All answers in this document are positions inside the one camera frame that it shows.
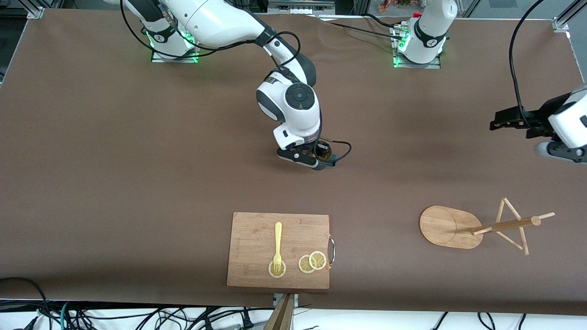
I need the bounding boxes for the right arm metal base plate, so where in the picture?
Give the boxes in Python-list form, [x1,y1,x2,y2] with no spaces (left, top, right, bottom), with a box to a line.
[151,27,199,63]

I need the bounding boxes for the aluminium frame profile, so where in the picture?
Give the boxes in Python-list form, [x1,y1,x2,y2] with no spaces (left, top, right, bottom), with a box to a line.
[557,0,587,22]

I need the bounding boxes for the wooden cup rack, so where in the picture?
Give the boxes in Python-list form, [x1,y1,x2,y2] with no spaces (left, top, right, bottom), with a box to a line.
[419,197,556,256]

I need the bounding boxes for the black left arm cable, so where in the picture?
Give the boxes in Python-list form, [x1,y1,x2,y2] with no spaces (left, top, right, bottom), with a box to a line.
[509,0,551,134]

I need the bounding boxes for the metal post bracket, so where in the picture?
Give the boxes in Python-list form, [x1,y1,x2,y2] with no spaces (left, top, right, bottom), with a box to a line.
[273,293,299,308]

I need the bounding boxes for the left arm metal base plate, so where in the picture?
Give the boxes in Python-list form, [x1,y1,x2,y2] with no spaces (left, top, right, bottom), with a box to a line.
[392,25,442,69]

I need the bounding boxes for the bamboo cutting board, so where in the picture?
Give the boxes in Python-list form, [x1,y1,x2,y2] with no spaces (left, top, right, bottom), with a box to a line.
[227,212,331,290]

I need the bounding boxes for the wooden post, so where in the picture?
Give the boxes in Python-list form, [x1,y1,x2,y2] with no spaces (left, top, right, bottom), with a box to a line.
[264,293,295,330]

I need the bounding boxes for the white power strip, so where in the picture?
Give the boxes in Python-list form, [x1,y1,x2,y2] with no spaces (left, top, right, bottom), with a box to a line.
[268,0,335,14]

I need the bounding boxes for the teal cup with yellow inside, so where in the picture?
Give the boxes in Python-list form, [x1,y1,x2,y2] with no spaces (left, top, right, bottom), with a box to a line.
[314,143,339,171]

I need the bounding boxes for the yellow plastic fork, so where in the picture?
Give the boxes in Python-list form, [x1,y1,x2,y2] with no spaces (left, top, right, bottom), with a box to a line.
[273,222,283,272]

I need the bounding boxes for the orange artificial flowers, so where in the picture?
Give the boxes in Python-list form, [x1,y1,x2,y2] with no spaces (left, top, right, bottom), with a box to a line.
[380,0,425,13]

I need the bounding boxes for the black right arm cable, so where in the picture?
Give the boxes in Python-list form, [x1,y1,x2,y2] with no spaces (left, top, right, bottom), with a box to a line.
[120,0,352,162]

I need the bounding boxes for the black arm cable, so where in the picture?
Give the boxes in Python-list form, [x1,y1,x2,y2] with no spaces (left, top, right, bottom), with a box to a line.
[120,0,352,162]
[509,0,551,134]

